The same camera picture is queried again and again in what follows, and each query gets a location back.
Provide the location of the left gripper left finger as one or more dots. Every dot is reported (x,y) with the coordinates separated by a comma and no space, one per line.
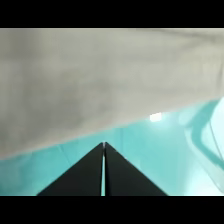
(83,180)

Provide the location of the grey shirt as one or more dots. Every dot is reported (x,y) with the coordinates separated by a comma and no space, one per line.
(93,80)

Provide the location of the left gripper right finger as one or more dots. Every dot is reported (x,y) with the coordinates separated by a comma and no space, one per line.
(126,180)

